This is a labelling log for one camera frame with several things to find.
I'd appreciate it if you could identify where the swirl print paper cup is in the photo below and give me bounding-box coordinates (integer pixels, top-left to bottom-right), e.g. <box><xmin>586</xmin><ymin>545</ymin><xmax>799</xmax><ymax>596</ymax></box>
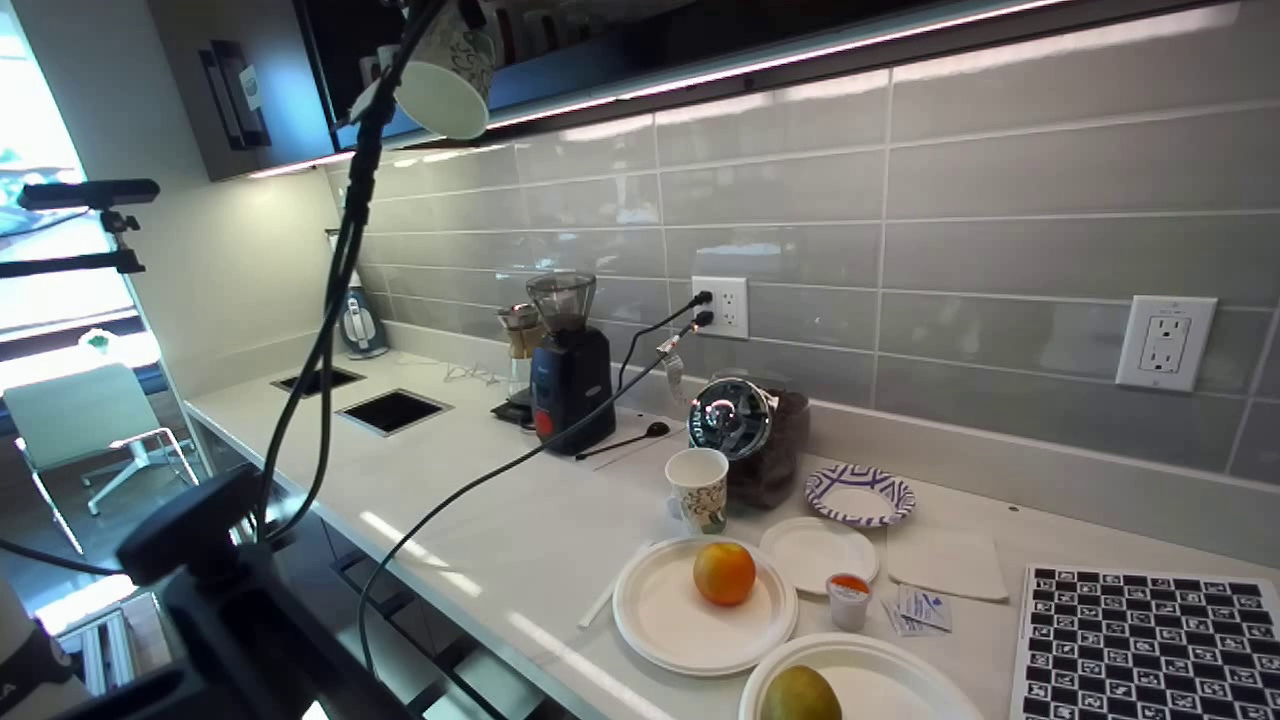
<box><xmin>347</xmin><ymin>0</ymin><xmax>517</xmax><ymax>147</ymax></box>

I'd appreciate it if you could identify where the small patterned paper cup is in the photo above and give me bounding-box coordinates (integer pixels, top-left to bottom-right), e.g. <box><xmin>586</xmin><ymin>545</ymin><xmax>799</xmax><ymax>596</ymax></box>
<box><xmin>658</xmin><ymin>443</ymin><xmax>735</xmax><ymax>538</ymax></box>

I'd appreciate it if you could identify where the black cupboard shelf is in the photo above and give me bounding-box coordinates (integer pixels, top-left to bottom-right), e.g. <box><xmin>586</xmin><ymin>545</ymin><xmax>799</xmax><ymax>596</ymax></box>
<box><xmin>305</xmin><ymin>0</ymin><xmax>1202</xmax><ymax>151</ymax></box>

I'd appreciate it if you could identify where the small red sauce cup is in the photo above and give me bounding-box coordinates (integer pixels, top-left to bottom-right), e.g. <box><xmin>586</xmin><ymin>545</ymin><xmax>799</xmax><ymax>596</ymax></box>
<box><xmin>823</xmin><ymin>571</ymin><xmax>874</xmax><ymax>636</ymax></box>

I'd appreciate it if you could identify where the black coffee grinder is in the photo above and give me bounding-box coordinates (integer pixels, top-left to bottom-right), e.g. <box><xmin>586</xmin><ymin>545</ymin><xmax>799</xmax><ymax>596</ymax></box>
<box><xmin>523</xmin><ymin>267</ymin><xmax>619</xmax><ymax>460</ymax></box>

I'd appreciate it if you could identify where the black long spoon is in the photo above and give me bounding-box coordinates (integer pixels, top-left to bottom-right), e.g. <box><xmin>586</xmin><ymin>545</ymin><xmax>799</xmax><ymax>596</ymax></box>
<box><xmin>572</xmin><ymin>418</ymin><xmax>677</xmax><ymax>466</ymax></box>

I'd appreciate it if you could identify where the small brown glass jar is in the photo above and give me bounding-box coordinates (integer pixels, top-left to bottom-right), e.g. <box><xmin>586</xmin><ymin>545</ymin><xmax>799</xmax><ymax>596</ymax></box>
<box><xmin>495</xmin><ymin>295</ymin><xmax>552</xmax><ymax>365</ymax></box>

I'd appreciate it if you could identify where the small black scale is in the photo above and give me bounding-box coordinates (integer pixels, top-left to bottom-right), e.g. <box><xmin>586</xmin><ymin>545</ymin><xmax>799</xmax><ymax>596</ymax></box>
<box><xmin>489</xmin><ymin>388</ymin><xmax>541</xmax><ymax>431</ymax></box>

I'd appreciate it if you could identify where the orange fruit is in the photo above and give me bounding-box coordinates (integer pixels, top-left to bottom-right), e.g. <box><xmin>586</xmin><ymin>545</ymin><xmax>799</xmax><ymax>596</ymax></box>
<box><xmin>688</xmin><ymin>538</ymin><xmax>759</xmax><ymax>612</ymax></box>

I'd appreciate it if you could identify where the blue patterned paper plate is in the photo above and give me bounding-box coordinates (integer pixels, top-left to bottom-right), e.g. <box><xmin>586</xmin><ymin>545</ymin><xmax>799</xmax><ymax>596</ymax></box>
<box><xmin>799</xmin><ymin>460</ymin><xmax>919</xmax><ymax>538</ymax></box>

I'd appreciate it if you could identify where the large white paper plate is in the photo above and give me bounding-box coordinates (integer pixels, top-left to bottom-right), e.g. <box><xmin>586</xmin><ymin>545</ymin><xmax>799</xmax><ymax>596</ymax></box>
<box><xmin>609</xmin><ymin>533</ymin><xmax>804</xmax><ymax>680</ymax></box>

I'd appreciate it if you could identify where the small white paper plate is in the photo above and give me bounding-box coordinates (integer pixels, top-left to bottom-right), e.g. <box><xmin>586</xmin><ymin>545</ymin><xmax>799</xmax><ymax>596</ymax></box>
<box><xmin>754</xmin><ymin>514</ymin><xmax>885</xmax><ymax>602</ymax></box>

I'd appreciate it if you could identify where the small gray kettle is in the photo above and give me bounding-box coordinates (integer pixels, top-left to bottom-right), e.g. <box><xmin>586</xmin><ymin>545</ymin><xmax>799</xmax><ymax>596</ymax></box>
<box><xmin>333</xmin><ymin>274</ymin><xmax>394</xmax><ymax>359</ymax></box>

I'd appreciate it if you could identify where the white paper napkin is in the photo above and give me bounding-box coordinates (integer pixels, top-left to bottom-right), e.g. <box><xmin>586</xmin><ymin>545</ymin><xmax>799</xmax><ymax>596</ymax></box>
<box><xmin>885</xmin><ymin>523</ymin><xmax>1017</xmax><ymax>610</ymax></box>

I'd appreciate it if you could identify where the yellow green fruit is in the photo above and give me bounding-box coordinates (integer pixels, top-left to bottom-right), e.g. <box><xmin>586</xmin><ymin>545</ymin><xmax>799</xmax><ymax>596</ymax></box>
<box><xmin>754</xmin><ymin>660</ymin><xmax>846</xmax><ymax>720</ymax></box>

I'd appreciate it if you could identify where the white sauce packet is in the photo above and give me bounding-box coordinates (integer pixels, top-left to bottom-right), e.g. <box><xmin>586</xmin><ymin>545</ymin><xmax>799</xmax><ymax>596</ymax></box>
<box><xmin>888</xmin><ymin>588</ymin><xmax>957</xmax><ymax>639</ymax></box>

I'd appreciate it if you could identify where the white paper bowl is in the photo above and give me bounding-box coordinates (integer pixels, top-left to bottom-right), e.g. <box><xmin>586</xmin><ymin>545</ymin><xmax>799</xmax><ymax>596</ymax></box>
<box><xmin>735</xmin><ymin>630</ymin><xmax>989</xmax><ymax>720</ymax></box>

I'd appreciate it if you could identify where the white chair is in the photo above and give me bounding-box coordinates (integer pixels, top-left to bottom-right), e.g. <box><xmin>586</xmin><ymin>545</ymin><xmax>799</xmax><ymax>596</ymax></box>
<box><xmin>0</xmin><ymin>359</ymin><xmax>207</xmax><ymax>519</ymax></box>

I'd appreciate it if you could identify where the black white checkerboard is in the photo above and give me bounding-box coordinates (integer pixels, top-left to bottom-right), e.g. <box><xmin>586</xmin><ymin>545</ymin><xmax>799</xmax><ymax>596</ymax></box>
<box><xmin>1010</xmin><ymin>560</ymin><xmax>1280</xmax><ymax>720</ymax></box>

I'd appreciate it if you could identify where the white cafe table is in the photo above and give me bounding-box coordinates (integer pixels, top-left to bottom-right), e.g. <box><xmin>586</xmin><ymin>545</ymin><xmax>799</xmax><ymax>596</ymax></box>
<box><xmin>0</xmin><ymin>329</ymin><xmax>162</xmax><ymax>393</ymax></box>

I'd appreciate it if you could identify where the black grinder power cable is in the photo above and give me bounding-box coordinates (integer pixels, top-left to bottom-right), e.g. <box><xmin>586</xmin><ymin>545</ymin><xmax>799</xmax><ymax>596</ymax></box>
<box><xmin>612</xmin><ymin>288</ymin><xmax>714</xmax><ymax>404</ymax></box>

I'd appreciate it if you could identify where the white wall outlet with plugs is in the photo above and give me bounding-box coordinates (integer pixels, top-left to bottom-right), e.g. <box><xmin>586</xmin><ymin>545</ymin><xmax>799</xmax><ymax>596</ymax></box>
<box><xmin>688</xmin><ymin>274</ymin><xmax>752</xmax><ymax>342</ymax></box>

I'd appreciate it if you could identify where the long black cable white tag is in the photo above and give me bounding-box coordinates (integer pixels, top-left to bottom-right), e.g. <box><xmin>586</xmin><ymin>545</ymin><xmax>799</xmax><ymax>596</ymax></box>
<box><xmin>353</xmin><ymin>310</ymin><xmax>721</xmax><ymax>695</ymax></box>

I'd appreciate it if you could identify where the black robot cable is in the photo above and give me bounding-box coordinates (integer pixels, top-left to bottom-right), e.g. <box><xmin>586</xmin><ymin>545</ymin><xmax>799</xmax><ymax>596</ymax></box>
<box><xmin>251</xmin><ymin>0</ymin><xmax>457</xmax><ymax>552</ymax></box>

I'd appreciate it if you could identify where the black camera stand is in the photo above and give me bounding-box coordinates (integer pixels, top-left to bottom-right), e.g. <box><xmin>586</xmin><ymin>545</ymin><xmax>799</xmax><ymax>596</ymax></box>
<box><xmin>0</xmin><ymin>533</ymin><xmax>414</xmax><ymax>720</ymax></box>

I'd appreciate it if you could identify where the black stereo camera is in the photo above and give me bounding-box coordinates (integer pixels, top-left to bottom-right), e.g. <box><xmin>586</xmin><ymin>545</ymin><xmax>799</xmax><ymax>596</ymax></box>
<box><xmin>112</xmin><ymin>460</ymin><xmax>272</xmax><ymax>592</ymax></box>

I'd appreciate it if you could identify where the empty white wall outlet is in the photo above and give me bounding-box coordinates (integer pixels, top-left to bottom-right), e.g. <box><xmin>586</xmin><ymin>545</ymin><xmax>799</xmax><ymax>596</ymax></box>
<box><xmin>1112</xmin><ymin>292</ymin><xmax>1222</xmax><ymax>397</ymax></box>

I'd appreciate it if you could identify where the gray wall cabinet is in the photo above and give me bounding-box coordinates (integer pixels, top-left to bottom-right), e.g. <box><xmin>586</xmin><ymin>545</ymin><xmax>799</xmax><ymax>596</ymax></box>
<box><xmin>144</xmin><ymin>0</ymin><xmax>337</xmax><ymax>183</ymax></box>

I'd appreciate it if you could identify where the black camera on tripod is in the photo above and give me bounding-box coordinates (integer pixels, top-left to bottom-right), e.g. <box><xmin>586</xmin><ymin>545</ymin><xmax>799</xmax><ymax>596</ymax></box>
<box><xmin>0</xmin><ymin>177</ymin><xmax>162</xmax><ymax>286</ymax></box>

